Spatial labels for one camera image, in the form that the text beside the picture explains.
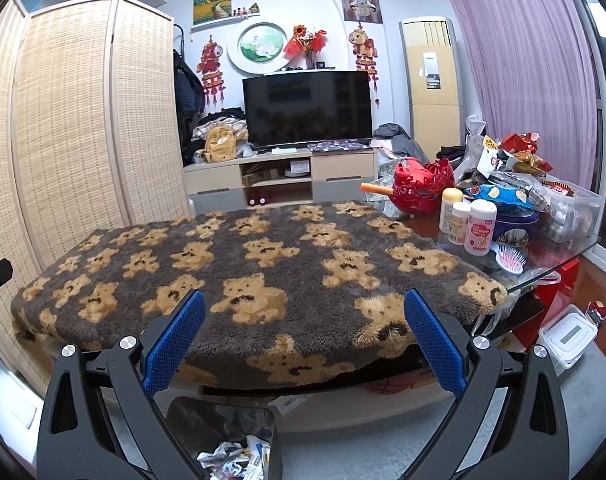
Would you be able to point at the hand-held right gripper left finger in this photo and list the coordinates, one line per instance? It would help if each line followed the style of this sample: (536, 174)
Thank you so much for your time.
(175, 340)

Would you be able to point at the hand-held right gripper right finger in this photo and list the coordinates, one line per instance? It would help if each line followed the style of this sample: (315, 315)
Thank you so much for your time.
(435, 340)

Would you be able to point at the black trash bin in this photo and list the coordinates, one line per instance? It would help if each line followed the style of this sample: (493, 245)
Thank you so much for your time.
(183, 425)

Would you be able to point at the white wrapper green print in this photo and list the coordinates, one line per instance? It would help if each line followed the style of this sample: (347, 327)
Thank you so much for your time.
(218, 457)

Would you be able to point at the white packet rainbow print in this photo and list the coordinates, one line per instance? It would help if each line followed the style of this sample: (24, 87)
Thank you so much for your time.
(257, 460)

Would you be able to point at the pink hairbrush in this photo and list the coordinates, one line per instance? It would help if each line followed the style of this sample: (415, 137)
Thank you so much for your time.
(510, 260)

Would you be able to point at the small white bottle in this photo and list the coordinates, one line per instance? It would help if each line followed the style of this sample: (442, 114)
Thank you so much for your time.
(459, 225)

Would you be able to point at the white bottle pink label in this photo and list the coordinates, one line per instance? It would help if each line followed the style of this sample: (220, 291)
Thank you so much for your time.
(480, 230)

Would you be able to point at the white bottle yellow cap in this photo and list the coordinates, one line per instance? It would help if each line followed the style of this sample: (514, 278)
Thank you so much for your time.
(450, 210)

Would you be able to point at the clear lidded food container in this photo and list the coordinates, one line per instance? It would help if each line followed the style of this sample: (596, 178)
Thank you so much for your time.
(568, 337)

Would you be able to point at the bear print plush blanket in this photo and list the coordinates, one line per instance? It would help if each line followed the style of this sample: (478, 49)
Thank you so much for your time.
(283, 260)

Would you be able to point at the woven folding screen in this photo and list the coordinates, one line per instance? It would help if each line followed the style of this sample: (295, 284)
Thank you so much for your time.
(73, 160)

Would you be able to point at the blue cookie tin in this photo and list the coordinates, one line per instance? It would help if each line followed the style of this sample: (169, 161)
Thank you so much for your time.
(515, 227)

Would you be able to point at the red openwork basket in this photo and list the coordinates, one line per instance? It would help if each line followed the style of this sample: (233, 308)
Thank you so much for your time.
(423, 190)

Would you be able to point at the blue chips bag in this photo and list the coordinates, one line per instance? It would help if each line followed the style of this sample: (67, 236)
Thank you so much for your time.
(503, 197)

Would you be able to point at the orange stick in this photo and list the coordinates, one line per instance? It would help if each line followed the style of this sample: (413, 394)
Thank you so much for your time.
(378, 188)

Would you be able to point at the beige grey tv cabinet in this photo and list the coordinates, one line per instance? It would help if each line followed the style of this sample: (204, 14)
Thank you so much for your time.
(218, 180)

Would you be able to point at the clear plastic storage box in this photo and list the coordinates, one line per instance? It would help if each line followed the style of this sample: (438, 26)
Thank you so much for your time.
(573, 207)

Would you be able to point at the yellow backpack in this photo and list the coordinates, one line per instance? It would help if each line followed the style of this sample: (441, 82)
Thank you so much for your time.
(219, 145)

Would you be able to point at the black jacket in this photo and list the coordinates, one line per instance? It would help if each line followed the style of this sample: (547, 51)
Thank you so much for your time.
(398, 140)

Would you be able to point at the red snack package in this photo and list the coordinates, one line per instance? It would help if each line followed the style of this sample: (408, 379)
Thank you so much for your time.
(525, 150)

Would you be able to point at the patterned flat cushion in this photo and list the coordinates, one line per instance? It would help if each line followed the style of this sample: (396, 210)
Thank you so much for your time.
(338, 147)

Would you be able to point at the dark coats on rack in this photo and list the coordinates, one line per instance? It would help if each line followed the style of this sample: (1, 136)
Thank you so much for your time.
(188, 90)

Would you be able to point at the beige standing air conditioner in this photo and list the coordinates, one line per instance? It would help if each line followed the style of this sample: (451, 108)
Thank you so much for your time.
(433, 85)

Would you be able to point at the black television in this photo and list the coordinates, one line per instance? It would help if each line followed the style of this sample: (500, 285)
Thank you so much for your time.
(308, 110)

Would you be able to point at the red fish hanging ornament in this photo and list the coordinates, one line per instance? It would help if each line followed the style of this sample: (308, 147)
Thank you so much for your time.
(211, 70)

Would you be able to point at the purple curtain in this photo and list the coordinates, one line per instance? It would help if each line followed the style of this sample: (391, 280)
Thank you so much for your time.
(523, 70)

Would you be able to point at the horse hanging ornament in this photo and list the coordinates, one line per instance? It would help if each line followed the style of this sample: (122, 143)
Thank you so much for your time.
(365, 55)

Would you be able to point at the vase with red flowers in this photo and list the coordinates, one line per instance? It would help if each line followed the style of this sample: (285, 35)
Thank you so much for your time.
(308, 45)

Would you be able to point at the landscape painting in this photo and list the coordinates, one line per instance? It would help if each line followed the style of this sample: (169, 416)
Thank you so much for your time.
(212, 6)

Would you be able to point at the row of small figurines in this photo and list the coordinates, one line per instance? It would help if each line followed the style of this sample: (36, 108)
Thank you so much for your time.
(245, 9)

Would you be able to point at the round lotus wall picture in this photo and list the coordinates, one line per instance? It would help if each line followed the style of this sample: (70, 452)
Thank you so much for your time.
(263, 46)

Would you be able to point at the brown wall poster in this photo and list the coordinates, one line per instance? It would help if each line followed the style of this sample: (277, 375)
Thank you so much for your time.
(360, 0)

